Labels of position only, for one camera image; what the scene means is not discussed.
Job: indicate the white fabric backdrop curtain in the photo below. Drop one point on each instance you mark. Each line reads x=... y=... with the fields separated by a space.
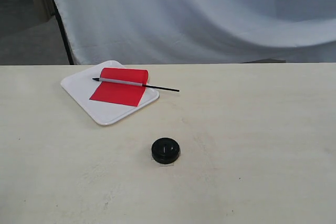
x=199 y=31

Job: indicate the white rectangular plastic tray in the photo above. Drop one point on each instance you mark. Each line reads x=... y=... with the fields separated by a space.
x=80 y=86

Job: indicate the small red flag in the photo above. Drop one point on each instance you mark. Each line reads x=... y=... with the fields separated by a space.
x=123 y=86

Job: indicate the black round flag base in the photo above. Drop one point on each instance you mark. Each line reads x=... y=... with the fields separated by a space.
x=165 y=150

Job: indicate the black backdrop stand pole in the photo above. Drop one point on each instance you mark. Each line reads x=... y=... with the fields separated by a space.
x=63 y=34

